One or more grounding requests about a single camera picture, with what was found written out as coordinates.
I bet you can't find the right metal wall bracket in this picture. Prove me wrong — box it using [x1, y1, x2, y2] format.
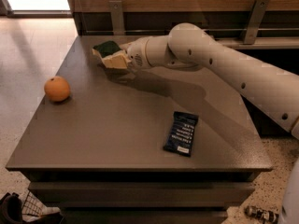
[240, 0, 270, 45]

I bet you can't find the left metal wall bracket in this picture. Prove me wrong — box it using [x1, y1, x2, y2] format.
[108, 0, 125, 35]

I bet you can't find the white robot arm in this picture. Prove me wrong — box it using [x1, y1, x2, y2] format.
[95, 23, 299, 138]

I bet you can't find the green and yellow sponge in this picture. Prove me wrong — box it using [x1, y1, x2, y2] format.
[92, 40, 121, 60]

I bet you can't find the black and white striped cylinder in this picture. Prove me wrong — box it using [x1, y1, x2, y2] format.
[244, 205, 279, 224]

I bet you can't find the grey table with drawers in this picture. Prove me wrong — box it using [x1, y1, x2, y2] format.
[7, 36, 272, 224]

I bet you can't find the black and white wire basket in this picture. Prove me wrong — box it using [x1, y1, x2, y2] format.
[0, 192, 64, 224]

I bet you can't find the orange fruit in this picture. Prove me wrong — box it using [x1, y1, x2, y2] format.
[44, 77, 70, 102]

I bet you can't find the dark blue snack bar wrapper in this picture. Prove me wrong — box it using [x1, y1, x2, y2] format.
[164, 111, 199, 157]

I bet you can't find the metal wall bracket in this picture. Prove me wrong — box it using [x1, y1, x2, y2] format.
[240, 0, 270, 45]
[108, 0, 125, 35]

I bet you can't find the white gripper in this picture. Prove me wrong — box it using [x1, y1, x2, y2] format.
[102, 37, 151, 70]

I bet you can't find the horizontal metal rail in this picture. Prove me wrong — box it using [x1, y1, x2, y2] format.
[83, 27, 299, 37]

